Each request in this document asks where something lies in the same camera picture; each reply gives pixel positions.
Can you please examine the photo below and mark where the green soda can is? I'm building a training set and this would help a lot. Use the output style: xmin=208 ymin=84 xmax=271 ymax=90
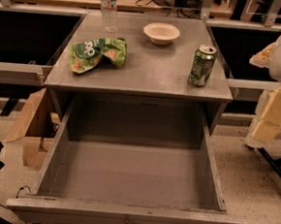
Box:
xmin=189 ymin=45 xmax=217 ymax=86

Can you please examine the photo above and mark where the open grey top drawer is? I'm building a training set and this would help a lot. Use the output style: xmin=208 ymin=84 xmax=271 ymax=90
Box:
xmin=7 ymin=94 xmax=247 ymax=224

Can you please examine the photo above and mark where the black chair base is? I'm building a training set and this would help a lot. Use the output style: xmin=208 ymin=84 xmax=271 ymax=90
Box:
xmin=246 ymin=145 xmax=281 ymax=178

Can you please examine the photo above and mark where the white bowl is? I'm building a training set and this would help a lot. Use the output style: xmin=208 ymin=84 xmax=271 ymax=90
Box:
xmin=144 ymin=22 xmax=180 ymax=46

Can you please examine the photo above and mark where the grey cabinet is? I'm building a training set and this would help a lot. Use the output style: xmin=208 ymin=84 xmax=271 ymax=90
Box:
xmin=45 ymin=12 xmax=233 ymax=126

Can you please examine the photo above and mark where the clear plastic water bottle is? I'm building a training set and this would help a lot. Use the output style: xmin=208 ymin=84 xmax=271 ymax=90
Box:
xmin=100 ymin=0 xmax=117 ymax=33

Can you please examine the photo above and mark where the green chip bag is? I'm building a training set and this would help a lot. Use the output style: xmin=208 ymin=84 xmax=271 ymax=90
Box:
xmin=69 ymin=38 xmax=127 ymax=74

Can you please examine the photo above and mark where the brown cardboard box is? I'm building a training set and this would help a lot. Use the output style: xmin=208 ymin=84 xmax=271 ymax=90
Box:
xmin=4 ymin=88 xmax=61 ymax=168

